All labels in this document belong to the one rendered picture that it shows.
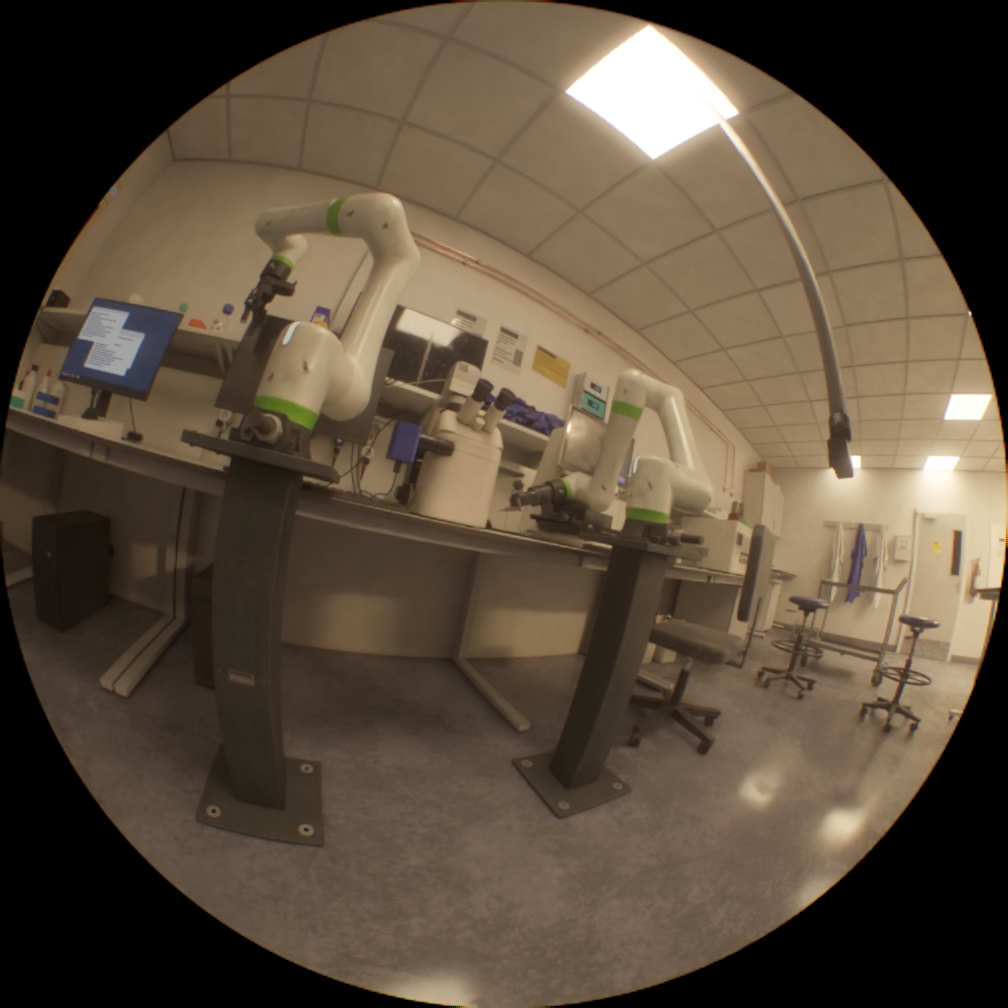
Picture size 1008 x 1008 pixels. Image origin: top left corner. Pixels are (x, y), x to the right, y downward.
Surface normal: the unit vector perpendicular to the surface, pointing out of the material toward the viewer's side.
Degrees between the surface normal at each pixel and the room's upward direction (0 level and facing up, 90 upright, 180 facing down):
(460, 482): 91
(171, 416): 90
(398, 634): 90
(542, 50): 180
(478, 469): 91
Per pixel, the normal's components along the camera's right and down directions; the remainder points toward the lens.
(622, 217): -0.21, 0.98
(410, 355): 0.51, -0.03
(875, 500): -0.84, -0.22
